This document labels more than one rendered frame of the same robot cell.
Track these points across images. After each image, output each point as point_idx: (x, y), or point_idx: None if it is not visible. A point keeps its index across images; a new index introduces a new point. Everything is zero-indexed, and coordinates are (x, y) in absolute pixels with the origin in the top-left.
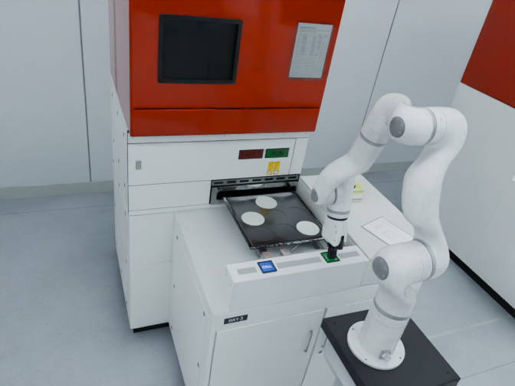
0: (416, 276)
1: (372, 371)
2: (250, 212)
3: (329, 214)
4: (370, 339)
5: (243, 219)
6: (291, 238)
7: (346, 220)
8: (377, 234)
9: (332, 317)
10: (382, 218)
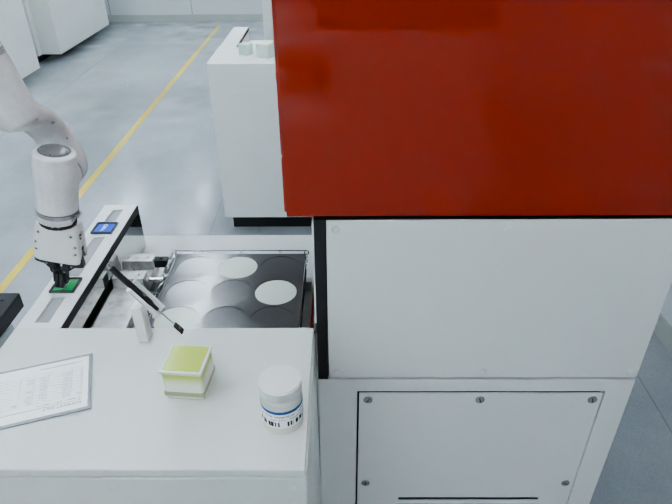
0: None
1: None
2: (254, 268)
3: None
4: None
5: (240, 257)
6: (164, 293)
7: (35, 221)
8: (49, 367)
9: (11, 301)
10: (81, 405)
